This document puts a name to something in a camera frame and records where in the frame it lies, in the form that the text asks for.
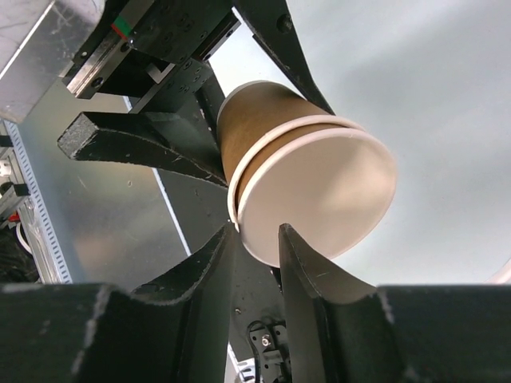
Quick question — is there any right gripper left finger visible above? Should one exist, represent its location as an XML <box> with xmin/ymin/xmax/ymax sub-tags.
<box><xmin>1</xmin><ymin>224</ymin><xmax>236</xmax><ymax>382</ymax></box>

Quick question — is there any white cable duct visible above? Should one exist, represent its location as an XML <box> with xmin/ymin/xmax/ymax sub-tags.
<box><xmin>1</xmin><ymin>120</ymin><xmax>73</xmax><ymax>284</ymax></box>

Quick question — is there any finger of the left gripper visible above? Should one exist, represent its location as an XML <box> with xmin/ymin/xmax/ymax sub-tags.
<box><xmin>233</xmin><ymin>0</ymin><xmax>334</xmax><ymax>114</ymax></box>

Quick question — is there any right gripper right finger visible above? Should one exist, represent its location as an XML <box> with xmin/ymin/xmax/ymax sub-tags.
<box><xmin>279</xmin><ymin>224</ymin><xmax>510</xmax><ymax>382</ymax></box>

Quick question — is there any brown paper cup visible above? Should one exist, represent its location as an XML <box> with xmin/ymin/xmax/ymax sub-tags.
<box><xmin>216</xmin><ymin>81</ymin><xmax>363</xmax><ymax>223</ymax></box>
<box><xmin>236</xmin><ymin>124</ymin><xmax>397</xmax><ymax>267</ymax></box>

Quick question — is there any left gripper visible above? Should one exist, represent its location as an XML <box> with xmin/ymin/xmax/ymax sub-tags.
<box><xmin>1</xmin><ymin>1</ymin><xmax>236</xmax><ymax>188</ymax></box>

